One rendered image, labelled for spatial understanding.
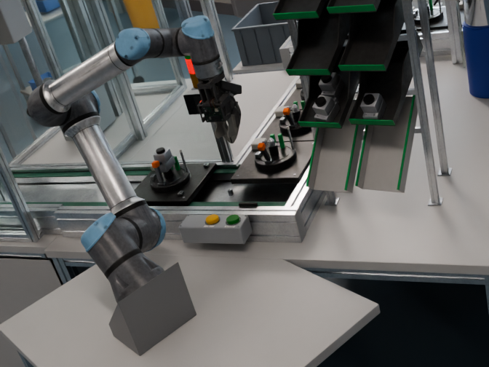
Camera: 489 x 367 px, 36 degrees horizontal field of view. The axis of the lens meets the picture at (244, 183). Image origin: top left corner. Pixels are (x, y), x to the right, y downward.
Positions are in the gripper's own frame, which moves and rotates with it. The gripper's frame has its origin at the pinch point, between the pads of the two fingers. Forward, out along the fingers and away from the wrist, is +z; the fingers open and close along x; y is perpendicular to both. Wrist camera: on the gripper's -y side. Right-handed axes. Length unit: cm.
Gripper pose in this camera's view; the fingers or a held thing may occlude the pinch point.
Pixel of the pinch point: (232, 137)
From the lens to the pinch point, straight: 210.7
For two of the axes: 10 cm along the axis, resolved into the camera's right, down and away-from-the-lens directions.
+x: 9.0, -0.1, -4.4
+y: -3.7, 5.3, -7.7
